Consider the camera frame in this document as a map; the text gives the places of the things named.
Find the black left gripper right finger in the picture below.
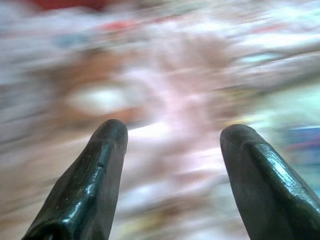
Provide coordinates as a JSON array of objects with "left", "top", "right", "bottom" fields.
[{"left": 219, "top": 123, "right": 320, "bottom": 240}]

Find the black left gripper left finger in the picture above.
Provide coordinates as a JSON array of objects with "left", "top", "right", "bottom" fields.
[{"left": 22, "top": 118, "right": 129, "bottom": 240}]

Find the pink cartoon print blanket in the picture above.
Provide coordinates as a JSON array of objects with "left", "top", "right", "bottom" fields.
[{"left": 0, "top": 0, "right": 320, "bottom": 240}]

